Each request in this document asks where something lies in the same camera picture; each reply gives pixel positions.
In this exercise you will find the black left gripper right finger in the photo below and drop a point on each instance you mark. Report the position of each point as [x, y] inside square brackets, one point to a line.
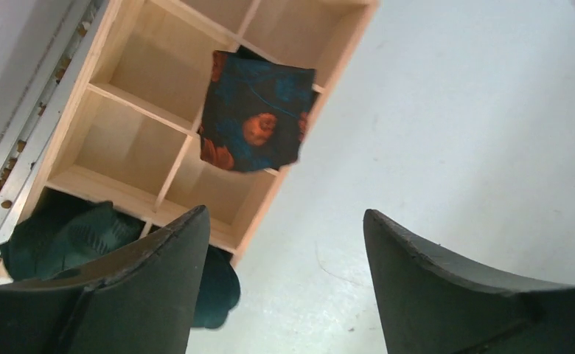
[433, 300]

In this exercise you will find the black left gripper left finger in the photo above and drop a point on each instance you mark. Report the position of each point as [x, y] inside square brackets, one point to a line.
[138, 299]

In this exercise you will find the black orange-flower tie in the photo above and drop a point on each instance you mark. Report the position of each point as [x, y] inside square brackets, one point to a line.
[255, 115]

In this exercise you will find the rolled dark green tie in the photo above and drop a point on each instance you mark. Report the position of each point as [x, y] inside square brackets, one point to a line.
[219, 291]

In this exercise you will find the aluminium frame rail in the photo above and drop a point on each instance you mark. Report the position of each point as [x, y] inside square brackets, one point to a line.
[33, 121]

